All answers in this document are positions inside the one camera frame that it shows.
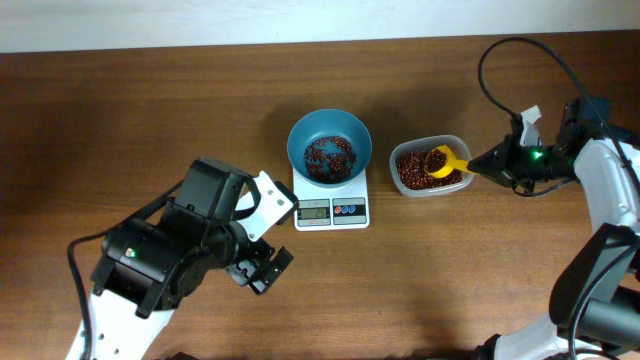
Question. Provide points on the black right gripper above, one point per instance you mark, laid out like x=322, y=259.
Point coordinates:
x=507, y=163

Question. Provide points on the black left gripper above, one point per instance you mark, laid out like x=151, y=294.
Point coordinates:
x=261, y=270

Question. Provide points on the yellow plastic scoop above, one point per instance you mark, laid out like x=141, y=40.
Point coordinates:
x=441, y=162

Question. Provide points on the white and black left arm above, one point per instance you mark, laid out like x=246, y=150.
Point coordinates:
x=215, y=218

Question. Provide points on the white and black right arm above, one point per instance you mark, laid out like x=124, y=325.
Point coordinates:
x=590, y=313

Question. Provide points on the white digital kitchen scale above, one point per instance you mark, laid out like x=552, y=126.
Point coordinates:
x=323, y=207

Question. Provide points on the red beans in bowl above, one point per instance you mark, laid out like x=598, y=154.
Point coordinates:
x=329, y=159

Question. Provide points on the blue-grey plastic bowl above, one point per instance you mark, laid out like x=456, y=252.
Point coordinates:
x=329, y=122

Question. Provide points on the clear plastic bean container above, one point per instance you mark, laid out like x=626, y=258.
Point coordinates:
x=457, y=145

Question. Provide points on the red beans in container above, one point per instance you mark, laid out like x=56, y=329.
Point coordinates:
x=410, y=169

